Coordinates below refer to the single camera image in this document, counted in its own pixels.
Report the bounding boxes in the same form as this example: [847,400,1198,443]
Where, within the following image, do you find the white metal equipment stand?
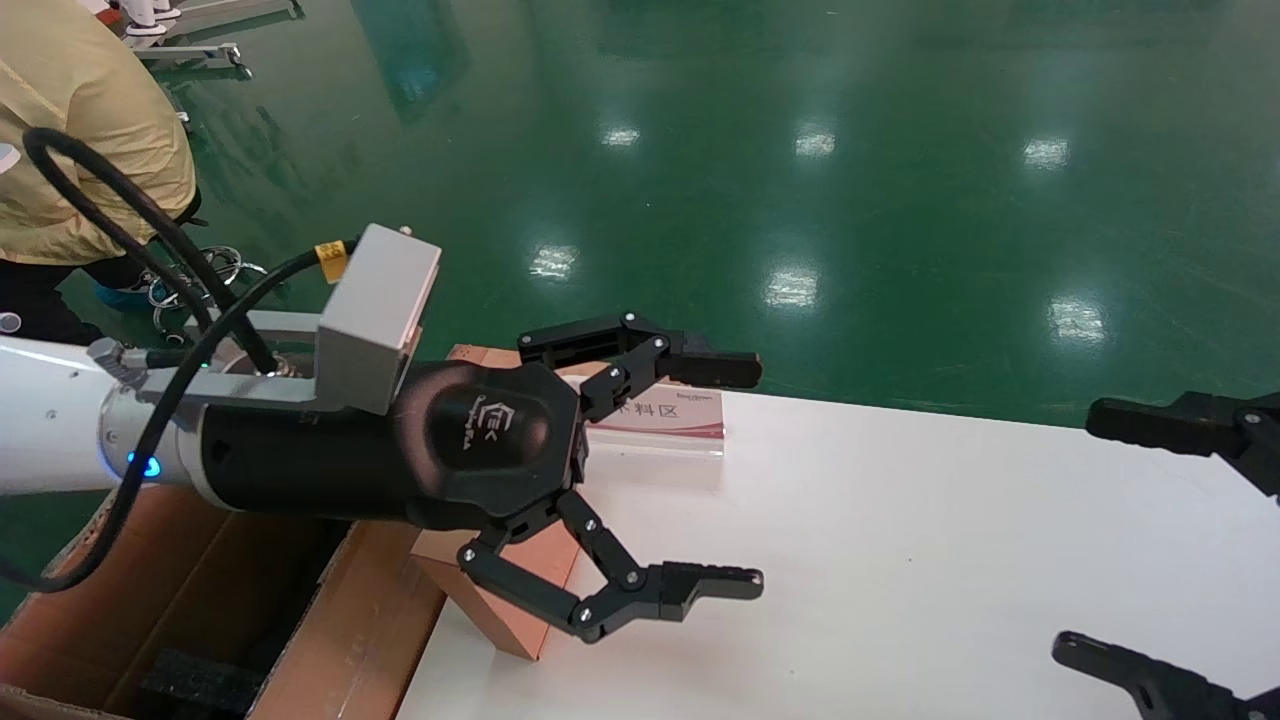
[85,0,306,76]

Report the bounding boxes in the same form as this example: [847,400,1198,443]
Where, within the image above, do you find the large open cardboard box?
[0,485,448,720]

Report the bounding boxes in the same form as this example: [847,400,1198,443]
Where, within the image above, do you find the chrome-base swivel stool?
[145,190,273,343]

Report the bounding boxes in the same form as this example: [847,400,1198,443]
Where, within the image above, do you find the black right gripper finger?
[1086,390,1280,498]
[1052,630,1280,720]

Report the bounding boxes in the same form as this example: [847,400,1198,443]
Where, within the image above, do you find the black cable with yellow tag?
[0,238,361,593]

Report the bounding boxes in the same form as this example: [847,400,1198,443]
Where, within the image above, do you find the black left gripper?
[200,312,766,644]

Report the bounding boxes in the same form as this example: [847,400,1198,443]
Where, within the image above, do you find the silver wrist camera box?
[185,224,443,416]

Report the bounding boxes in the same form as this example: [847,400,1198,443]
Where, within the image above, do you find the black foam block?
[140,648,263,717]

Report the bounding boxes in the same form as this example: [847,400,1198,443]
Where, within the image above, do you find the person in yellow coat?
[0,0,198,346]

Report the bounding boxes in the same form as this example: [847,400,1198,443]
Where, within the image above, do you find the clear acrylic sign with label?
[585,385,726,459]

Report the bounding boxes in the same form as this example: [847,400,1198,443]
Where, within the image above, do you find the small cardboard box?
[410,515,584,663]

